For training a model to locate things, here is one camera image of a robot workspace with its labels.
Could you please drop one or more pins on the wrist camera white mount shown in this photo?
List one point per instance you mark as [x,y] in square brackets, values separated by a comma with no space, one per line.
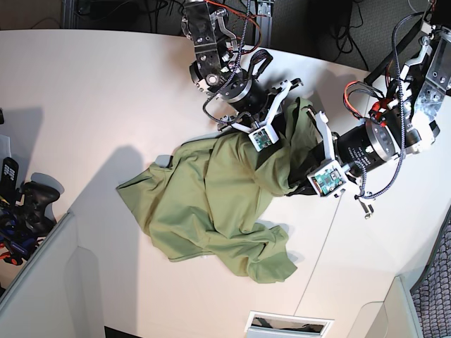
[332,178]
[260,130]

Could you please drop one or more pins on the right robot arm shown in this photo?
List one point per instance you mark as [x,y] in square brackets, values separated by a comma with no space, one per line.
[217,72]

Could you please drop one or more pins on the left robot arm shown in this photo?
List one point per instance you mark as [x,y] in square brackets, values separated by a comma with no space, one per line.
[396,106]

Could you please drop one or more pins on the black game controller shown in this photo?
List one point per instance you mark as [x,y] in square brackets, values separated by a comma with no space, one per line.
[37,197]

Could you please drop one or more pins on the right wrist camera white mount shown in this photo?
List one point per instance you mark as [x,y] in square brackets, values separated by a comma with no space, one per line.
[260,130]

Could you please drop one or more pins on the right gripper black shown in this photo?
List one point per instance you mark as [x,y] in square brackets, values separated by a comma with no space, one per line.
[249,96]

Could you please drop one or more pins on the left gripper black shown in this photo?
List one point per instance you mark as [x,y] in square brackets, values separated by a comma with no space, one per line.
[369,143]

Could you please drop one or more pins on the aluminium extrusion post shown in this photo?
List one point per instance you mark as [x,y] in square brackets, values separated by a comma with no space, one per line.
[264,20]

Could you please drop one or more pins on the black remote control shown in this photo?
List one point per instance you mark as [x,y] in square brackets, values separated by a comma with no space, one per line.
[9,176]

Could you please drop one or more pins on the green t-shirt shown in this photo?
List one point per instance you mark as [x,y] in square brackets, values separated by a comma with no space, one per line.
[210,196]

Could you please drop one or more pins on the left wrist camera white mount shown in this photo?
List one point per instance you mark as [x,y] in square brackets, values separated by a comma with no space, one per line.
[332,178]

